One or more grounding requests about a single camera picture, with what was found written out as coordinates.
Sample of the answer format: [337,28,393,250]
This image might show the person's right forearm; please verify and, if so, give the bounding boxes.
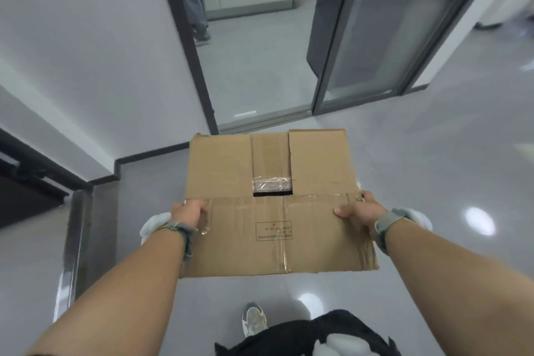
[382,218,534,356]

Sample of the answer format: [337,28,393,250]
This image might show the clear packing tape strip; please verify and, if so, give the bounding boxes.
[252,175,293,194]

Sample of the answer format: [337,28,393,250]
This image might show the grey white sneaker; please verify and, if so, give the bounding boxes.
[241,301,268,339]

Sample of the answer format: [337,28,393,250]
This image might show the black clothing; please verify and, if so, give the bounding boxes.
[214,309,402,356]

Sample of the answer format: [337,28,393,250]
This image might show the person's left forearm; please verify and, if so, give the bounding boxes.
[23,224,197,356]

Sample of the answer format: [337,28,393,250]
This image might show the dark framed glass door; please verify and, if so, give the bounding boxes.
[312,0,511,115]

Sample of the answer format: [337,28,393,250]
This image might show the brown cardboard box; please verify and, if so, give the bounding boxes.
[180,129,380,280]

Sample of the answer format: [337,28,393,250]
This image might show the dark door frame post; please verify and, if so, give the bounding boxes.
[152,0,220,135]

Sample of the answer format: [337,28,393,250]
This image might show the green grey wrist strap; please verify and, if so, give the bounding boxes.
[156,221,197,261]

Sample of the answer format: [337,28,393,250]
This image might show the person's left hand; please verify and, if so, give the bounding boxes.
[170,199,209,231]

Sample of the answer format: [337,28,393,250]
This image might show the steel lift door frame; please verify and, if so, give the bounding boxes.
[53,190,93,324]

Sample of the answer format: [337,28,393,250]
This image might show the person's right hand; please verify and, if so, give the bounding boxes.
[333,190,389,240]

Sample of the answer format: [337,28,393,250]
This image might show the white wrist-worn pad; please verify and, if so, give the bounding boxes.
[139,212,174,246]
[400,207,434,232]

